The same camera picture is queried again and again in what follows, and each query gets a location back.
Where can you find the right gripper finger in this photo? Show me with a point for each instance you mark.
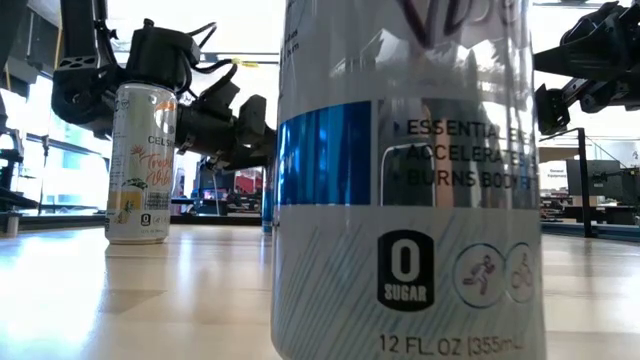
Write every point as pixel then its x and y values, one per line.
pixel 552 110
pixel 600 45

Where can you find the blue silver energy drink can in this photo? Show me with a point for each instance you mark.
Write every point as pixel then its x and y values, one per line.
pixel 267 200

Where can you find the Celsius Tropical Vibe can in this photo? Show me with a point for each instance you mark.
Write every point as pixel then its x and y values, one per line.
pixel 142 175

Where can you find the Celsius Arctic Vibe can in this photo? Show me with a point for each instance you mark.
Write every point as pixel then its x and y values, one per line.
pixel 400 250

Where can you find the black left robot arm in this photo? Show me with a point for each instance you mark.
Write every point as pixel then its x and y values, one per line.
pixel 85 95

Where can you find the black computer monitor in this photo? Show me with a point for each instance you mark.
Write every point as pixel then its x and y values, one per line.
pixel 220 182

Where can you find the background desk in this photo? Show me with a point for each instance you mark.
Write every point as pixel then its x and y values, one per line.
pixel 240 205

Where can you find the black cabinet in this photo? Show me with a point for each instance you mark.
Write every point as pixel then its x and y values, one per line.
pixel 600 190

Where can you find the black equipment stand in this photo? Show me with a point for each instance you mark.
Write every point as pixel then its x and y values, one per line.
pixel 10 175

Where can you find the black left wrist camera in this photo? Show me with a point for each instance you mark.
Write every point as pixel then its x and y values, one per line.
pixel 215 100

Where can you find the white wall sign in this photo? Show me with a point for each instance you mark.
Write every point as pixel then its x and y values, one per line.
pixel 552 177

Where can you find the black aluminium table frame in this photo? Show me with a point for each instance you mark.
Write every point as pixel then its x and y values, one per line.
pixel 215 220

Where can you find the wooden shelf with black frame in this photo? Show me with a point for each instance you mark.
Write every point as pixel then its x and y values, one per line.
pixel 582 200

